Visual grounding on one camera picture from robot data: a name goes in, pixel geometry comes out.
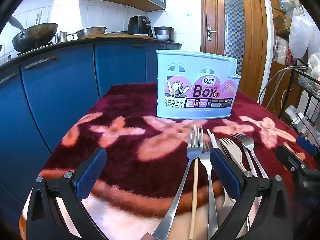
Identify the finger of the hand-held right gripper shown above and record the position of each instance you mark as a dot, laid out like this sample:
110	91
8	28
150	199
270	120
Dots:
308	145
290	158

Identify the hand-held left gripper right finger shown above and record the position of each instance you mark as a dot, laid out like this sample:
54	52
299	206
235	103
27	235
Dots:
225	172

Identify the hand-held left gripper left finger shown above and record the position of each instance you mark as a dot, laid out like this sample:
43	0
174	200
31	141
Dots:
90	177

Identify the white plastic fork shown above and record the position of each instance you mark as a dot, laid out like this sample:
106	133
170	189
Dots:
235	155

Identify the steel table knife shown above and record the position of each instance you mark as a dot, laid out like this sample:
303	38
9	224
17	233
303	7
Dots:
223	150

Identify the wooden chopstick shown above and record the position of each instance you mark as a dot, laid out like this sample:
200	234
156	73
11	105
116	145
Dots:
195	180

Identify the white chopstick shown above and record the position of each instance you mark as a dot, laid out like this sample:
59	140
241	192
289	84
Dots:
212	140

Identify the large steel fork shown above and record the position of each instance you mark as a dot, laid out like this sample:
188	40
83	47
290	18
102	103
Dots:
186	175

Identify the light blue utensil box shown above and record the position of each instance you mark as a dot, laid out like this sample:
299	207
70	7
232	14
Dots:
200	62

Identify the white power strip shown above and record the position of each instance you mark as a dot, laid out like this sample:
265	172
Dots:
297	120

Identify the wooden shelf unit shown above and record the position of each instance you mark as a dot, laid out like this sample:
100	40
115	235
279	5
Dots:
275	75

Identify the dark red floral blanket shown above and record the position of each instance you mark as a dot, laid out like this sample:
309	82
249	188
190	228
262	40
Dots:
137	105

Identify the blue kitchen base cabinet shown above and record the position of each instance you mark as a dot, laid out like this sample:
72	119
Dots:
57	85

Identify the white plastic bag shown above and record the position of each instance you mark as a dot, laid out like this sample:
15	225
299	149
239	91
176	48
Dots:
301	35

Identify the wooden door with glass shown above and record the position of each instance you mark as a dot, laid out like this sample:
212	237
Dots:
252	42

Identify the black gas stove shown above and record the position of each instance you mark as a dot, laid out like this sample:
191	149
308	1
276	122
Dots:
35	49

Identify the steel kettle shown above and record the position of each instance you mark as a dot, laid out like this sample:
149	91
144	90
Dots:
62	37

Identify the steel mixing bowl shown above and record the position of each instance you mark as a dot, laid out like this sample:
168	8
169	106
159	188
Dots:
91	32

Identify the steel basin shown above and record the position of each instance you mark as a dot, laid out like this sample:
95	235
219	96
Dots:
117	32

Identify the white bowl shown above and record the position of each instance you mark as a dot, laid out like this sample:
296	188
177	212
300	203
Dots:
162	37

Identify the white plate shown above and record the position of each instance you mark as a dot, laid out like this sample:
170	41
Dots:
140	34

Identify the black wok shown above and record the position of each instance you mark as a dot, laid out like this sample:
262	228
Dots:
35	36

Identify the dark rice cooker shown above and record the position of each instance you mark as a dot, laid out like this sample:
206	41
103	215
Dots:
165	30

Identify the black air fryer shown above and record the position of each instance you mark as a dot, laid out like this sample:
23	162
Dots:
138	25

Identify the white wall socket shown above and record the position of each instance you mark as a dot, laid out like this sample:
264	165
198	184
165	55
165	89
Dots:
189	12

